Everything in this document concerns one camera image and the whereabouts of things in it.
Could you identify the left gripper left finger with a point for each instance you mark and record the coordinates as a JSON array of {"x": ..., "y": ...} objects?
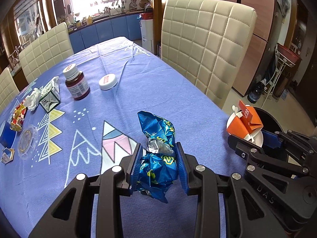
[{"x": 70, "y": 215}]

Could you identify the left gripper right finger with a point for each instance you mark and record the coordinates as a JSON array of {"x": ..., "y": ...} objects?
[{"x": 246, "y": 214}]

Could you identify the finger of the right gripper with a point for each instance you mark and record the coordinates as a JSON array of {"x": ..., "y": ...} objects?
[
  {"x": 290, "y": 138},
  {"x": 282, "y": 151}
]

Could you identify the orange paper box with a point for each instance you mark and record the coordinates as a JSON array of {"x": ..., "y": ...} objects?
[{"x": 245, "y": 123}]

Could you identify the clear plastic lid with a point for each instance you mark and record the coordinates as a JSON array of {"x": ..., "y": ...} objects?
[{"x": 28, "y": 141}]

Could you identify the torn blue white wrapper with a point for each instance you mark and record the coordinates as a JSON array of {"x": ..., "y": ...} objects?
[{"x": 7, "y": 155}]

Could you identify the blue snack bag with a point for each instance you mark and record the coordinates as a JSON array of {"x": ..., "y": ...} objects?
[{"x": 158, "y": 166}]

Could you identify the red yellow snack wrapper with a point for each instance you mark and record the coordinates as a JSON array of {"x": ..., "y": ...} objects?
[{"x": 18, "y": 117}]

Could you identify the green white milk carton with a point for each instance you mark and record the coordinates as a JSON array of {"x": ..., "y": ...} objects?
[{"x": 50, "y": 96}]

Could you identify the brown medicine bottle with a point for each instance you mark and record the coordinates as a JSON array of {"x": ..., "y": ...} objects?
[{"x": 76, "y": 82}]

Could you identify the blue paper cup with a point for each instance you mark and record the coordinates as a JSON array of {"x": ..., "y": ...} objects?
[{"x": 7, "y": 135}]

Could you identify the black trash bin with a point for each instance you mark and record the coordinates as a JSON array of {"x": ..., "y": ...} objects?
[{"x": 270, "y": 124}]

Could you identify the white metal plant stand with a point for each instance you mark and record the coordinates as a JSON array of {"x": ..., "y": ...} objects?
[{"x": 281, "y": 63}]

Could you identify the dark water jug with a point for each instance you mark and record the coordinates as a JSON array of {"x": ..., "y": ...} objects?
[{"x": 256, "y": 91}]

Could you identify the red basin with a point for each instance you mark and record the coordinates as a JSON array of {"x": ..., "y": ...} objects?
[{"x": 289, "y": 54}]

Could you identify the blue patterned tablecloth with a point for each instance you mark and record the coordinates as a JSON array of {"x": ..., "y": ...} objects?
[{"x": 72, "y": 143}]

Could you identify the crumpled white tissue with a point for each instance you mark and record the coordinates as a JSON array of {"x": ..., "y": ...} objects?
[{"x": 32, "y": 101}]

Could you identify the white red bottle cap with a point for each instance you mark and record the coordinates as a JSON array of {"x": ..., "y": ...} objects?
[{"x": 107, "y": 82}]

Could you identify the cream chair far left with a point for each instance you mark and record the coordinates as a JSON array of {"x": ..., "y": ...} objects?
[{"x": 8, "y": 89}]

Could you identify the rose gold refrigerator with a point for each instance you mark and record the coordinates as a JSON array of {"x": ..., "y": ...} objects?
[{"x": 258, "y": 52}]

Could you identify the white small cabinet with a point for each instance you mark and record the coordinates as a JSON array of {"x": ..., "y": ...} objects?
[{"x": 147, "y": 34}]

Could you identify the blue kitchen cabinets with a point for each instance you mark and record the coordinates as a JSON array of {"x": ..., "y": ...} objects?
[{"x": 127, "y": 25}]

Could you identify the cream chair far side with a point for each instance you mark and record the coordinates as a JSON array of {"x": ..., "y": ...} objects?
[{"x": 45, "y": 52}]

